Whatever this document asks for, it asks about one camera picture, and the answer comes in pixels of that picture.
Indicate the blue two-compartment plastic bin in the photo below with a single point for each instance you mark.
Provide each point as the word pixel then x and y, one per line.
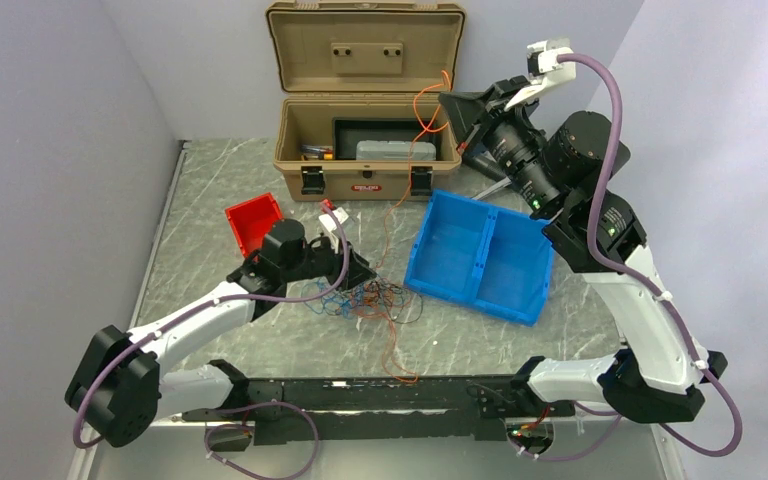
pixel 483 257

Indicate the tan plastic toolbox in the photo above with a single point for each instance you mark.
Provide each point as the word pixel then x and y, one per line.
pixel 363 59

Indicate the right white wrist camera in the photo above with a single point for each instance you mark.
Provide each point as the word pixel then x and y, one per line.
pixel 545 72

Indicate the grey case in toolbox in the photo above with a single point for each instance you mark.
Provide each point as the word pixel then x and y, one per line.
pixel 379 150

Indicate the silver wrench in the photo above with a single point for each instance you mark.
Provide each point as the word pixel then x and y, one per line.
pixel 490 191

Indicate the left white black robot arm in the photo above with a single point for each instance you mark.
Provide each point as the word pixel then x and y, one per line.
pixel 126 380

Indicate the yellow orange tool in toolbox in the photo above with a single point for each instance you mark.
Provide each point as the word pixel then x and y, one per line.
pixel 316 152

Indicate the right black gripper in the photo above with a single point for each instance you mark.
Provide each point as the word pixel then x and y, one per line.
pixel 475 115

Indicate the black tray in toolbox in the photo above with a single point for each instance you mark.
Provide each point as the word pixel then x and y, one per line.
pixel 349 132

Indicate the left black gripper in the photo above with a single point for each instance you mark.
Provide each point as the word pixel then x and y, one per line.
pixel 357 271

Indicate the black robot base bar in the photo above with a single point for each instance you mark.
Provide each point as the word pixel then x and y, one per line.
pixel 281 410

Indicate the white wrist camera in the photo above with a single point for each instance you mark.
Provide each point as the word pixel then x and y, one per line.
pixel 545 72
pixel 337 225

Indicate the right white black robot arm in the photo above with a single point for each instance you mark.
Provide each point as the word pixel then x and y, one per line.
pixel 654 377

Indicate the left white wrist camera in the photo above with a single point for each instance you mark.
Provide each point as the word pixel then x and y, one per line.
pixel 337 225

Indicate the red plastic bin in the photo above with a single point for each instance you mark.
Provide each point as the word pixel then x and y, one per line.
pixel 251 220

